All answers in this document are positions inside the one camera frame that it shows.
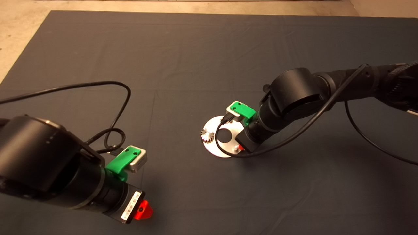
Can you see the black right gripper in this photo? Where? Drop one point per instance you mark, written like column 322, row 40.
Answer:
column 249, row 142

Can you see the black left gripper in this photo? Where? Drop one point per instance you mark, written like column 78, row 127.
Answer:
column 120, row 202

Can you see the small steel planetary gear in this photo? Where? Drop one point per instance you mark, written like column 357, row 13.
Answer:
column 207, row 135

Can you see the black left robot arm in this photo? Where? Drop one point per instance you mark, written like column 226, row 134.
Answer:
column 39, row 156

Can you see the round metal carrier plate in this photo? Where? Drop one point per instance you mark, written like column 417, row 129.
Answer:
column 214, row 148

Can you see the dark grey table cloth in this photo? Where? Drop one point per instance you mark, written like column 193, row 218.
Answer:
column 209, row 49

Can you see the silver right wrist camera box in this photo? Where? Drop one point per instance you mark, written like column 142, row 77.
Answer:
column 232, row 115

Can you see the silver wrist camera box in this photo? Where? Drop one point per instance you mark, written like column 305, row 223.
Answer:
column 232, row 115
column 138, row 163

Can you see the green right camera mount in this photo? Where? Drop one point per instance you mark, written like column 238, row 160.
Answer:
column 243, row 110

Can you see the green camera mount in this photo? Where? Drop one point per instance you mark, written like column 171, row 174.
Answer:
column 120, row 163
column 243, row 110

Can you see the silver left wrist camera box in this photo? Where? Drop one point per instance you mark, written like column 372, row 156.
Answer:
column 138, row 163

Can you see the green left camera mount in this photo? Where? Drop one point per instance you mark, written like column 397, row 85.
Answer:
column 120, row 163

